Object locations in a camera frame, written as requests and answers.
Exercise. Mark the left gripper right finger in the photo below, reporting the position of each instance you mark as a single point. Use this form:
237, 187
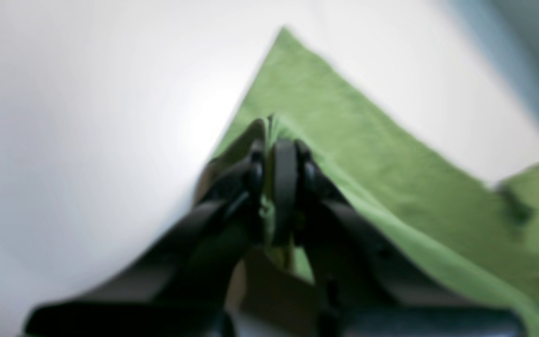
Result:
367, 286

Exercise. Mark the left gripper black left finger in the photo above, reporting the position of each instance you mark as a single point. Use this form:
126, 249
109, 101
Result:
178, 287

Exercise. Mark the olive green t-shirt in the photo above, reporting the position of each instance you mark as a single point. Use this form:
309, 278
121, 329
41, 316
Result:
483, 242

